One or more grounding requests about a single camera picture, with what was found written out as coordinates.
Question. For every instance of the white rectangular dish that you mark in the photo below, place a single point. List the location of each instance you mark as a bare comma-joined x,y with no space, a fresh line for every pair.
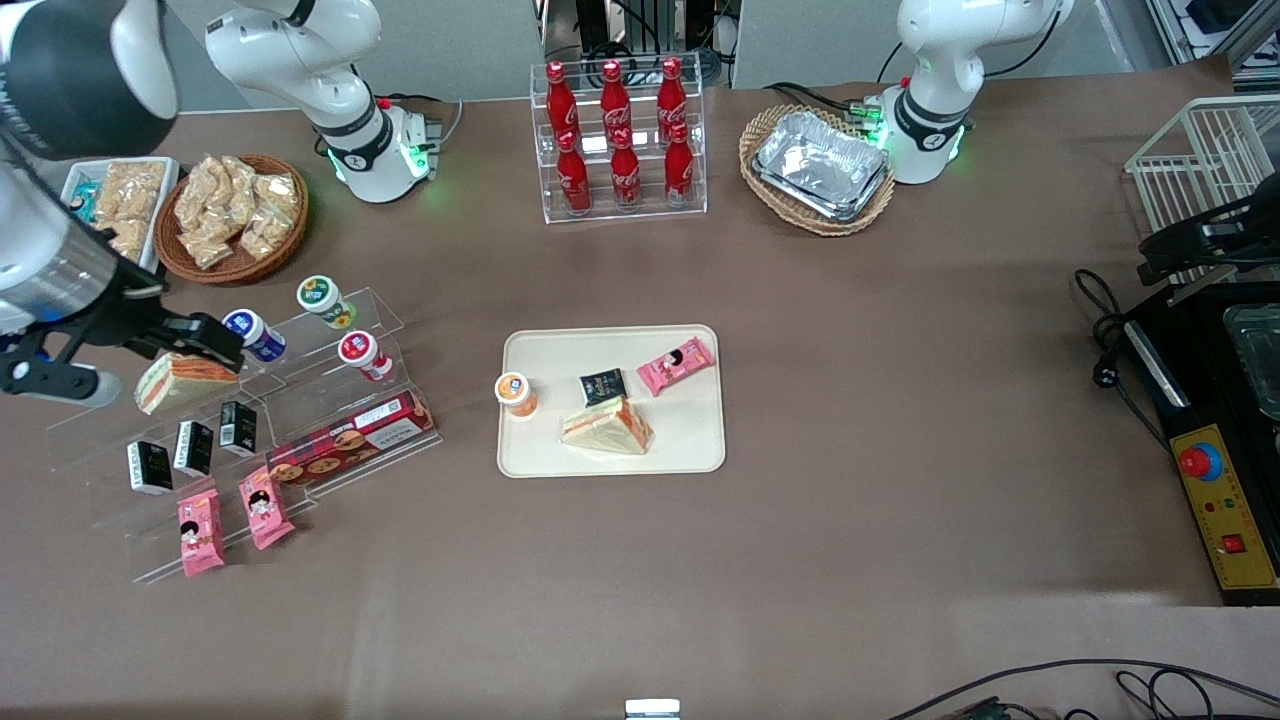
165,215

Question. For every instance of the stack of foil trays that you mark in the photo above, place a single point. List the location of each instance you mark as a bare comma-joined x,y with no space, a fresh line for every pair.
820,160

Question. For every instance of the tan cracker pack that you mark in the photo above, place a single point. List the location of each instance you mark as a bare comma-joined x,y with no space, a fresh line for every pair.
130,190
130,238

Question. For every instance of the small black box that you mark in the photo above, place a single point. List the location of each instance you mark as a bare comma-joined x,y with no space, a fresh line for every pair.
193,447
150,467
238,427

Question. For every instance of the green cap yogurt bottle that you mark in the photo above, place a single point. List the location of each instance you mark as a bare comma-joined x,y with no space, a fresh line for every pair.
325,300

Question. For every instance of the clear plastic container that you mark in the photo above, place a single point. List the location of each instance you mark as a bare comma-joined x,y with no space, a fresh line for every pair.
1258,360

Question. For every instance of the triangle sandwich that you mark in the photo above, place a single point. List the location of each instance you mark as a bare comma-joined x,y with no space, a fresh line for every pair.
610,430
180,385

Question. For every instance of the cream serving tray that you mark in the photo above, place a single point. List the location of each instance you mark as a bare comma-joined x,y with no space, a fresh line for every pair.
690,440

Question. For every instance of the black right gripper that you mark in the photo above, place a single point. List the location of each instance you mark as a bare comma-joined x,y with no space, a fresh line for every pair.
127,315

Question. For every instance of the black sealing machine yellow panel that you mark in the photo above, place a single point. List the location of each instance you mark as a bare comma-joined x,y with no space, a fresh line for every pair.
1220,520

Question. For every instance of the aluminium frame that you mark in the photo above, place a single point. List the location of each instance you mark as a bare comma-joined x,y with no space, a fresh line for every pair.
1200,30

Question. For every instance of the clear acrylic bottle rack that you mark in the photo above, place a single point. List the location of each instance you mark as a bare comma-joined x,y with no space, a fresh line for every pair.
650,212

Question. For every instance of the red cola bottle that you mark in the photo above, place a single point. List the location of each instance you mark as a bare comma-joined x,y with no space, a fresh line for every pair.
560,100
573,178
625,175
671,94
614,98
679,170

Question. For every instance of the black snack packet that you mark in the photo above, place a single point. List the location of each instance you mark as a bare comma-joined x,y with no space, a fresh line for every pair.
602,385

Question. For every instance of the red emergency stop button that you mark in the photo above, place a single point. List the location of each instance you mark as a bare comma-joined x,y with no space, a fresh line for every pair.
1200,460

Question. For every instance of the black background equipment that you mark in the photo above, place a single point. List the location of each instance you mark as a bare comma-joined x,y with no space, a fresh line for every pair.
600,25

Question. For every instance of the clear acrylic tiered shelf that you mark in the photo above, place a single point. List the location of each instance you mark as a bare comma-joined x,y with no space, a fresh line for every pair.
330,430

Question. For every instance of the pink snack bar pack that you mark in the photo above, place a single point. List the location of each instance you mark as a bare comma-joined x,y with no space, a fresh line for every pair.
200,533
265,507
677,365

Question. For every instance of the orange yogurt bottle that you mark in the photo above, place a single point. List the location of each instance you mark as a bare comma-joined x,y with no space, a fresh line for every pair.
515,392

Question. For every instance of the blue cap yogurt bottle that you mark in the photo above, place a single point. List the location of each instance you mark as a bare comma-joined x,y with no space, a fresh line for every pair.
258,335

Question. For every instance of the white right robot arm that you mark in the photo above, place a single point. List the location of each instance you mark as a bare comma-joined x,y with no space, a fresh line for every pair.
60,240

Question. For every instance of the teal snack pack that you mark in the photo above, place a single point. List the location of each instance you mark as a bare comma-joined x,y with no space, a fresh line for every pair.
85,203

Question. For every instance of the clear bag of puffed snacks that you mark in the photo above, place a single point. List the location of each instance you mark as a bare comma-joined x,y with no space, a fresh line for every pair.
200,195
278,193
241,183
267,232
207,248

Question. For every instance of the red plaid cookie box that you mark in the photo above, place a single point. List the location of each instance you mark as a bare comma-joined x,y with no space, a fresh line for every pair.
350,440

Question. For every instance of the round brown wicker basket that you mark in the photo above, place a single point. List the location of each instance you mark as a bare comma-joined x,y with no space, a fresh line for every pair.
290,235

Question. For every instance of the oval tan wicker basket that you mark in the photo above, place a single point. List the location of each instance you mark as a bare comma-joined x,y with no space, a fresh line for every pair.
765,125

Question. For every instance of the red cap yogurt bottle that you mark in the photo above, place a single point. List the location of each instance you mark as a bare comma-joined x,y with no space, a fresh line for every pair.
362,354

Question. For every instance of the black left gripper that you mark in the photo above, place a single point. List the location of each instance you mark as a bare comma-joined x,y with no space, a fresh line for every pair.
1186,243

